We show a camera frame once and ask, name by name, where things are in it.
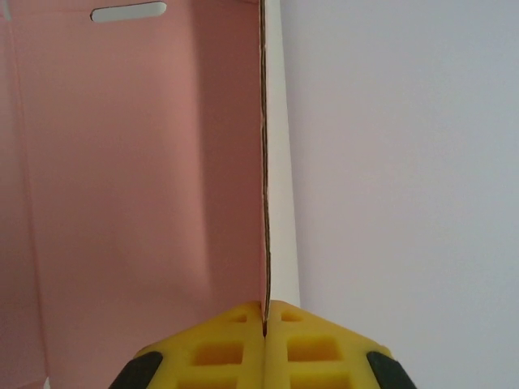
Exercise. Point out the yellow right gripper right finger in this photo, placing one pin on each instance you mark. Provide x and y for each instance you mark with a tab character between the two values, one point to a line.
316	352

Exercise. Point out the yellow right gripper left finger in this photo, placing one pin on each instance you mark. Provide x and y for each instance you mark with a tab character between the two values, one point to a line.
219	352

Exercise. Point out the pink paper box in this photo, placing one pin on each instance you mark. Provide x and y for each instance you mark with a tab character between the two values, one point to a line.
142	182

